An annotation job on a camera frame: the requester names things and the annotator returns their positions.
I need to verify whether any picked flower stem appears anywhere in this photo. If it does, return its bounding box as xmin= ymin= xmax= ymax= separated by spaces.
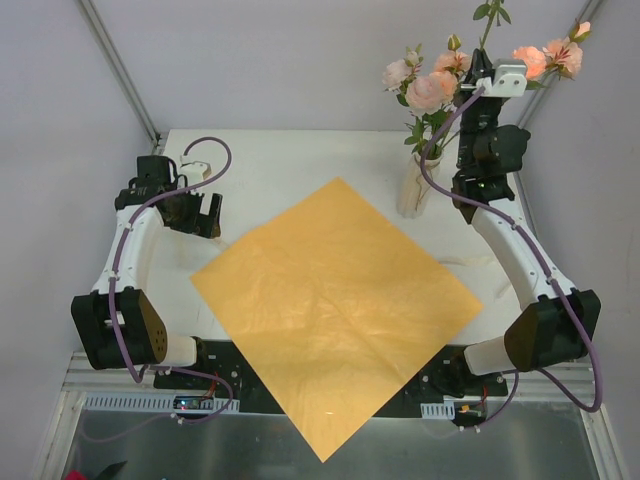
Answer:
xmin=430 ymin=34 xmax=471 ymax=134
xmin=382 ymin=45 xmax=444 ymax=154
xmin=512 ymin=21 xmax=592 ymax=90

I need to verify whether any cream printed ribbon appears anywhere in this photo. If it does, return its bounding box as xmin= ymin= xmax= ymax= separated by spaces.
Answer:
xmin=437 ymin=256 xmax=511 ymax=300

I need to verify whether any orange wrapping paper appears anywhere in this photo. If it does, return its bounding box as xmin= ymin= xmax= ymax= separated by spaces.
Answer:
xmin=192 ymin=178 xmax=482 ymax=461

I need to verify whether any pink flower bouquet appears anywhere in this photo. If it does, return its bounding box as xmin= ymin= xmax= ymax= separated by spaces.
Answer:
xmin=473 ymin=0 xmax=512 ymax=50

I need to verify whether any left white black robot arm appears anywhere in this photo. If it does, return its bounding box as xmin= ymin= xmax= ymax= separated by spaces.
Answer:
xmin=71 ymin=155 xmax=222 ymax=389

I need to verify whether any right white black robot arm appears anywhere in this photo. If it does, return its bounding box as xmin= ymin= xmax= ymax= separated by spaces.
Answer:
xmin=450 ymin=48 xmax=601 ymax=395

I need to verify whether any beige ribbed vase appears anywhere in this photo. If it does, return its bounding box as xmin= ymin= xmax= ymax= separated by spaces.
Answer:
xmin=396 ymin=153 xmax=431 ymax=219

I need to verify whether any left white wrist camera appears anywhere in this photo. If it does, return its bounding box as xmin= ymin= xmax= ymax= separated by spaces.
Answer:
xmin=178 ymin=155 xmax=212 ymax=186

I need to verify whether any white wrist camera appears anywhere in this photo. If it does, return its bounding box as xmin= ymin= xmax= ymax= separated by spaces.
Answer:
xmin=178 ymin=155 xmax=212 ymax=186
xmin=476 ymin=59 xmax=527 ymax=99

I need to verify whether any left aluminium frame post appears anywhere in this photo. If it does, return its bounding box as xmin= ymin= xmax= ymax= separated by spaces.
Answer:
xmin=75 ymin=0 xmax=162 ymax=149

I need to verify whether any aluminium frame post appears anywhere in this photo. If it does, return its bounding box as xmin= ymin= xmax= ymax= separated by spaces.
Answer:
xmin=75 ymin=0 xmax=162 ymax=149
xmin=500 ymin=0 xmax=607 ymax=132

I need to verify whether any right aluminium frame post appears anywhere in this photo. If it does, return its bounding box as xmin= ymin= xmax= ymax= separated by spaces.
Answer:
xmin=500 ymin=0 xmax=607 ymax=132

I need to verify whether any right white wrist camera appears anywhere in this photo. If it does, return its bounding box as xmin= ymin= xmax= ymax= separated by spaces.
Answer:
xmin=476 ymin=59 xmax=527 ymax=99

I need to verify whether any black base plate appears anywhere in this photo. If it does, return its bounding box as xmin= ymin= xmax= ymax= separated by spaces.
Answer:
xmin=153 ymin=340 xmax=508 ymax=420

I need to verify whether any left white cable duct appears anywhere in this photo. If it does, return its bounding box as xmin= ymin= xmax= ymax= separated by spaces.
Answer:
xmin=84 ymin=392 xmax=240 ymax=415

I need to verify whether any white cable duct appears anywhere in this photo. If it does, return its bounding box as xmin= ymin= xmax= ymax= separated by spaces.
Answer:
xmin=420 ymin=400 xmax=456 ymax=421
xmin=84 ymin=392 xmax=240 ymax=415

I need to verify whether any aluminium front rail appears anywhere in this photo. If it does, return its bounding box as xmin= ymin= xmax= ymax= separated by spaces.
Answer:
xmin=61 ymin=351 xmax=601 ymax=402

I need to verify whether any right white cable duct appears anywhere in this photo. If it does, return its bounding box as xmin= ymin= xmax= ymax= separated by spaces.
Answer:
xmin=420 ymin=400 xmax=456 ymax=421

